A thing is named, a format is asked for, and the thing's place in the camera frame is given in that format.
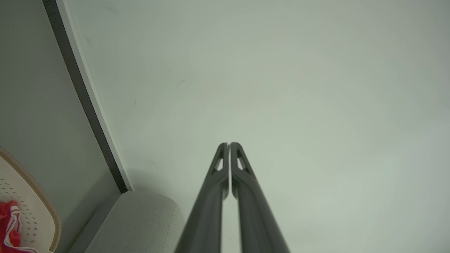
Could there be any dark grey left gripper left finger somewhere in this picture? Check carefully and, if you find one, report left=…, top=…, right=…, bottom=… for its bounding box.
left=175, top=142, right=230, bottom=253

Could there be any red garment with white stripes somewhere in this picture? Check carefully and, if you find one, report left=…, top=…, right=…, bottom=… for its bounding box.
left=0, top=201, right=38, bottom=253

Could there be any grey padded cushion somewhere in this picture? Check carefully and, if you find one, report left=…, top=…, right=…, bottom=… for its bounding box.
left=67, top=191, right=186, bottom=253

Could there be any white baseboard with dark edge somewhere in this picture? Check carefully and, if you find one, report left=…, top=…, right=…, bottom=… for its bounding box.
left=42, top=0, right=134, bottom=194

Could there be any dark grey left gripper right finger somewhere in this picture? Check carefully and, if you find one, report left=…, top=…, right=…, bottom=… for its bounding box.
left=230, top=142, right=291, bottom=253

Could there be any white perforated laundry basket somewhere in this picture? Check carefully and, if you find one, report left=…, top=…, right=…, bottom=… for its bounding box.
left=0, top=147, right=62, bottom=253

